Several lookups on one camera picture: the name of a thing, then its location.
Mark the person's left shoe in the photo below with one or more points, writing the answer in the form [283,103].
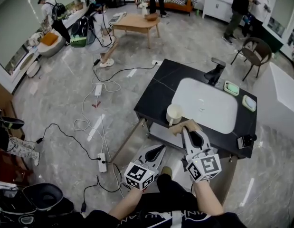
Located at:
[127,186]

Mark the dark wicker chair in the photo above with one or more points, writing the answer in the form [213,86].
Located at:
[256,53]

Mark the orange sofa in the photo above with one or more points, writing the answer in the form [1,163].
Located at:
[182,7]

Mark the cream pouf seat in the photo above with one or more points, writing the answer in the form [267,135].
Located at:
[50,50]

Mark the grey-brown cabinet door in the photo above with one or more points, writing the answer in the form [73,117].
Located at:
[130,141]
[226,179]

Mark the white round robot vacuum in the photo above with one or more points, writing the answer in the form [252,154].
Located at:
[34,69]

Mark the white vase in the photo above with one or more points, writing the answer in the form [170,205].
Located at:
[144,8]

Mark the dark green cabinet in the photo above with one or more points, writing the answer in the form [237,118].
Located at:
[272,41]

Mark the person's black printed shirt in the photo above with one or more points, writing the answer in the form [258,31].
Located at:
[161,222]

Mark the person's black trousers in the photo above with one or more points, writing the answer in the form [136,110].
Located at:
[175,191]

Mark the black faucet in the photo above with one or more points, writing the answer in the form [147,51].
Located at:
[214,73]

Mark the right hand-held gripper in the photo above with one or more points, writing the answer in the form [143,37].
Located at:
[206,165]

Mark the wooden coffee table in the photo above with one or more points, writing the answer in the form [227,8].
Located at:
[135,21]

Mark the cream mug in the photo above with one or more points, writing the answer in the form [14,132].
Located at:
[174,114]

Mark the wooden bowl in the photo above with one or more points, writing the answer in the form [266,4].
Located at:
[151,16]

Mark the white sideboard cabinet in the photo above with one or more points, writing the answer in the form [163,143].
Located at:
[215,7]

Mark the person's left forearm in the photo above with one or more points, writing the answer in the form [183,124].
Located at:
[125,205]

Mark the beige tube packet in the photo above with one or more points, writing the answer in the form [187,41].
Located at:
[192,125]

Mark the black green backpack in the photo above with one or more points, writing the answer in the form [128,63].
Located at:
[81,32]

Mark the orange cushion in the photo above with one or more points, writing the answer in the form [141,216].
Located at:
[49,39]

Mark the black hard-shell backpack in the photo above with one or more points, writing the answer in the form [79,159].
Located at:
[42,196]
[2,139]

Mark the light green rectangular block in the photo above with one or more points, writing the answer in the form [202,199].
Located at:
[232,88]

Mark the white power strip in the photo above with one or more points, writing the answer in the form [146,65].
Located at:
[156,62]
[102,165]
[98,90]

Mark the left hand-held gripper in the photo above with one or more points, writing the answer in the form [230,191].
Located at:
[137,174]

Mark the white low media cabinet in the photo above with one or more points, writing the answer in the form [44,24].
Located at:
[18,68]

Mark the pale blue-grey rectangular block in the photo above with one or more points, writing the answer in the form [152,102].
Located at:
[250,103]

